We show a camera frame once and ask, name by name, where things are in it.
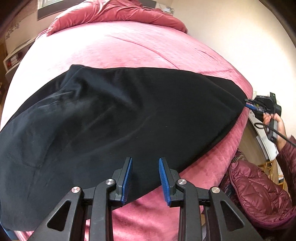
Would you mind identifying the pink duvet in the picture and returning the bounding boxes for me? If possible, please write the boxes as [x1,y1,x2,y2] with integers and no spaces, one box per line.
[47,0,188,35]

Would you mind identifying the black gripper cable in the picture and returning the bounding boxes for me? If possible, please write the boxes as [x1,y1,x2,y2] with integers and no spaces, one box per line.
[254,123,296,147]

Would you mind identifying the person's right forearm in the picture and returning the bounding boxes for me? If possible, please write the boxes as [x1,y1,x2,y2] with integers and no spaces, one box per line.
[275,136,296,183]

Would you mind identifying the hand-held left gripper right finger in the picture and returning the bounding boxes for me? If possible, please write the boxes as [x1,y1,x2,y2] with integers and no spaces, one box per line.
[158,157,264,241]

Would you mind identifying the pink bed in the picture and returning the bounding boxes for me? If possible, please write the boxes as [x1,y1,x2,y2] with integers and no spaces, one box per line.
[0,20,253,241]

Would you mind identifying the white low shelf unit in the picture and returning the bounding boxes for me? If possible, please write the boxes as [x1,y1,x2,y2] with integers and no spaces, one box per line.
[3,38,35,77]

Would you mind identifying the person's maroon quilted jacket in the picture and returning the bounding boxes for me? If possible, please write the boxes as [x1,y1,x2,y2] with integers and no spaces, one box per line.
[228,160,296,232]

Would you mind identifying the rattan chair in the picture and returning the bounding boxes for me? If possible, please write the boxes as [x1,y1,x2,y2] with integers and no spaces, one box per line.
[257,160,285,183]

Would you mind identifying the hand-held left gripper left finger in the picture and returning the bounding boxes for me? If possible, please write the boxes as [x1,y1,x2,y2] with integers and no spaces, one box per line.
[28,157,133,241]

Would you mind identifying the person's right hand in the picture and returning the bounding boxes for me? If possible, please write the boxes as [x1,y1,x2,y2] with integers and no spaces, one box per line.
[263,113,287,149]

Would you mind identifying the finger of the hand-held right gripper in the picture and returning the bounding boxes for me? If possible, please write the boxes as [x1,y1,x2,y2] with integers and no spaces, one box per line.
[244,98,263,112]

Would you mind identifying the black pants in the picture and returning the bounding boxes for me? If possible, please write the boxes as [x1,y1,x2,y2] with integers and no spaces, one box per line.
[0,64,247,232]

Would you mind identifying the window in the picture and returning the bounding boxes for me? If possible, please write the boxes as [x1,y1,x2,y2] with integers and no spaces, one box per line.
[38,0,81,13]

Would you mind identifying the white floral panel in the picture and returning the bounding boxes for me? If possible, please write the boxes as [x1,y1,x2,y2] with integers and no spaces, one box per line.
[3,22,23,40]

